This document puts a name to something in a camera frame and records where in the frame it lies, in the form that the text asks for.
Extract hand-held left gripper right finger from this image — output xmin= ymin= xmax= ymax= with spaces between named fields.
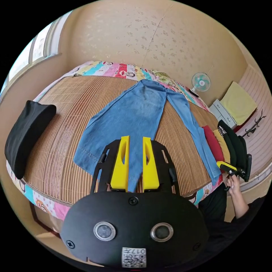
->
xmin=142 ymin=137 xmax=160 ymax=190

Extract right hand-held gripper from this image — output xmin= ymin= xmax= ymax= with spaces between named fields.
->
xmin=216 ymin=161 xmax=245 ymax=181

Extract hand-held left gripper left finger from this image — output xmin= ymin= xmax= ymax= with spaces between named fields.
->
xmin=110 ymin=135 xmax=130 ymax=190

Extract person's right forearm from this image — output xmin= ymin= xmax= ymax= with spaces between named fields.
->
xmin=229 ymin=188 xmax=250 ymax=220

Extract blue denim long pants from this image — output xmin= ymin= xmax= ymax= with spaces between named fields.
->
xmin=73 ymin=79 xmax=222 ymax=193

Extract person's right hand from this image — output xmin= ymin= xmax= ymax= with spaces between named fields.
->
xmin=226 ymin=175 xmax=241 ymax=193

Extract pile of clothes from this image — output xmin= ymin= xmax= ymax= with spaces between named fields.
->
xmin=202 ymin=119 xmax=248 ymax=171

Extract person's body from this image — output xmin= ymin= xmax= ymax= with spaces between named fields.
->
xmin=197 ymin=184 xmax=267 ymax=269

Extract white cupboard with drawers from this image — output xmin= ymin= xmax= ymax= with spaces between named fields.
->
xmin=209 ymin=99 xmax=237 ymax=128

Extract yellow cloth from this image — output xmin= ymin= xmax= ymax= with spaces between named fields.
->
xmin=220 ymin=81 xmax=258 ymax=126

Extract bed with woven mat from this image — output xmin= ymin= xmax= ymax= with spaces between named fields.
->
xmin=6 ymin=60 xmax=226 ymax=222

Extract black garment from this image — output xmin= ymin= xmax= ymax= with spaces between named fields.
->
xmin=4 ymin=100 xmax=57 ymax=180

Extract window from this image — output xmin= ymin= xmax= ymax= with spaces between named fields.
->
xmin=0 ymin=16 xmax=62 ymax=96

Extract black branch-shaped wall hook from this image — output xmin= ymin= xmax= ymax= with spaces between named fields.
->
xmin=244 ymin=109 xmax=267 ymax=137

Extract teal wall fan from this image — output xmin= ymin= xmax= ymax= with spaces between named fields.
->
xmin=191 ymin=72 xmax=211 ymax=92

